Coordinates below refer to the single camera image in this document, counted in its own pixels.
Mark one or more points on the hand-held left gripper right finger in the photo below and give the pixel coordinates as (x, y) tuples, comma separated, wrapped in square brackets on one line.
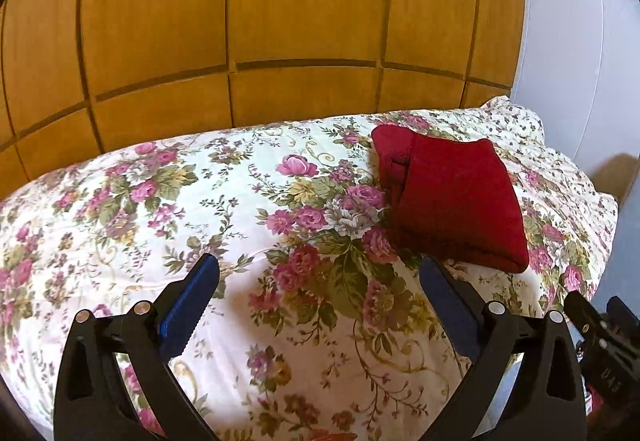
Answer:
[(447, 306)]

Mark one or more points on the wooden wardrobe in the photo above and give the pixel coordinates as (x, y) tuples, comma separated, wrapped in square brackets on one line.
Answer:
[(250, 31)]

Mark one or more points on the dark red small garment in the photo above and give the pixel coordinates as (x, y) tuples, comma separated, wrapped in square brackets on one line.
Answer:
[(452, 201)]

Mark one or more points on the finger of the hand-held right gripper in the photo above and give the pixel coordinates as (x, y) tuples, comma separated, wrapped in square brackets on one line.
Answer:
[(582, 316), (625, 318)]

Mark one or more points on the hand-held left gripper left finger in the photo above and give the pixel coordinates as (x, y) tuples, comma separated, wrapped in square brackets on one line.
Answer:
[(186, 311)]

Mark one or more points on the brown cardboard box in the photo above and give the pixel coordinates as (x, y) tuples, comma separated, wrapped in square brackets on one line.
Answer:
[(611, 178)]

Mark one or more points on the floral printed blanket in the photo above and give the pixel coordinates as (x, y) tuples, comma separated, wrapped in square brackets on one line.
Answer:
[(200, 221)]

